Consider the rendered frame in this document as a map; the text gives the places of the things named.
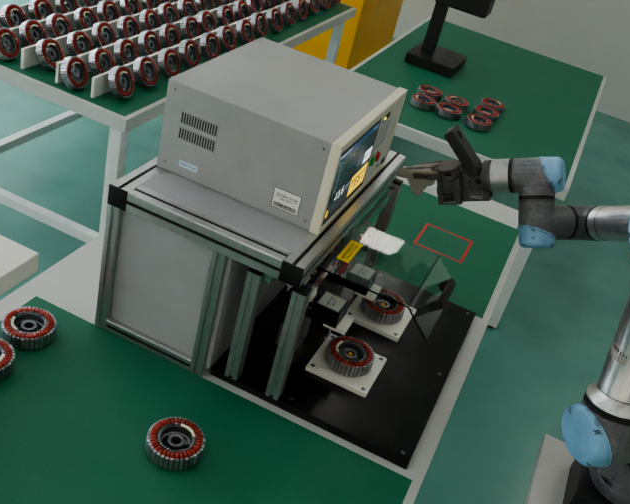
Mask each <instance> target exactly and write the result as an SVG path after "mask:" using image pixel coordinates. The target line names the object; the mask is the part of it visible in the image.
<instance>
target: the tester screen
mask: <svg viewBox="0 0 630 504"><path fill-rule="evenodd" d="M379 124H380V123H379ZM379 124H378V125H376V126H375V127H374V128H373V129H372V130H371V131H370V132H369V133H368V134H366V135H365V136H364V137H363V138H362V139H361V140H360V141H359V142H358V143H356V144H355V145H354V146H353V147H352V148H351V149H350V150H349V151H348V152H346V153H345V154H344V155H343V156H342V157H341V158H340V162H339V165H338V169H337V173H336V176H335V180H334V183H333V187H332V191H331V194H330V198H329V201H328V205H327V209H326V212H327V211H328V210H329V209H330V208H331V207H332V206H333V205H334V204H335V203H336V202H337V201H338V200H339V199H340V198H341V197H342V196H343V195H344V194H345V193H346V192H347V193H346V196H345V198H344V199H343V200H342V201H341V202H340V203H339V204H338V205H337V207H336V208H335V209H334V210H333V211H332V212H331V213H330V214H329V215H328V216H327V217H326V218H325V216H324V219H323V223H324V222H325V220H326V219H327V218H328V217H329V216H330V215H331V214H332V213H333V212H334V211H335V210H336V209H337V208H338V207H339V206H340V205H341V204H342V203H343V202H344V201H345V200H346V199H347V198H348V197H349V196H350V195H351V194H352V193H353V191H354V190H355V189H356V188H357V187H358V186H359V185H360V184H361V183H362V182H361V183H360V184H359V185H358V186H357V187H356V188H355V189H354V190H353V191H352V192H351V193H350V194H349V195H348V196H347V194H348V190H349V187H350V183H351V180H352V177H353V176H354V175H355V174H356V173H357V172H358V171H359V170H360V169H361V168H362V167H363V166H364V165H365V164H366V163H367V162H368V161H369V158H370V157H369V158H368V159H367V160H366V161H365V162H364V163H363V164H362V165H361V166H360V167H359V168H358V169H357V170H356V171H355V172H354V170H355V167H356V163H357V160H358V159H359V158H360V157H361V156H362V155H363V154H364V153H365V152H366V151H367V150H369V149H370V148H371V147H372V146H373V144H374V141H375V138H376V134H377V131H378V128H379ZM372 148H373V147H372ZM344 185H345V188H344V191H343V194H342V195H341V196H340V197H339V198H338V199H337V200H336V201H335V202H334V203H333V200H334V197H335V194H336V193H337V192H338V191H339V190H340V189H341V188H342V187H343V186H344ZM326 212H325V215H326ZM323 223H322V224H323Z"/></svg>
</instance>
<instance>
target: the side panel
mask: <svg viewBox="0 0 630 504"><path fill-rule="evenodd" d="M227 259H228V257H227V256H224V255H222V254H220V253H218V252H215V251H213V250H211V249H209V248H207V247H204V246H202V245H200V244H198V243H195V242H193V241H191V240H189V239H186V238H184V237H182V236H180V235H178V234H175V233H173V232H171V231H169V230H166V229H164V228H162V227H160V226H157V225H155V224H153V223H151V222H149V221H146V220H144V219H142V218H140V217H137V216H135V215H133V214H131V213H128V212H126V211H123V210H121V209H119V208H117V207H114V206H112V205H110V204H108V203H107V212H106V221H105V231H104V240H103V249H102V259H101V268H100V278H99V287H98V296H97V306H96V315H95V325H97V326H100V325H101V328H103V329H105V330H107V331H109V332H111V333H113V334H115V335H117V336H119V337H121V338H123V339H125V340H127V341H129V342H131V343H133V344H135V345H137V346H139V347H141V348H144V349H146V350H148V351H150V352H152V353H154V354H156V355H158V356H160V357H162V358H164V359H166V360H168V361H170V362H172V363H174V364H176V365H178V366H180V367H182V368H184V369H186V370H188V371H190V372H192V373H194V372H197V375H199V376H202V375H203V373H204V372H206V371H207V368H205V365H206V360H207V355H208V350H209V346H210V341H211V336H212V331H213V326H214V322H215V317H216V312H217V307H218V303H219V298H220V293H221V288H222V283H223V279H224V274H225V269H226V264H227Z"/></svg>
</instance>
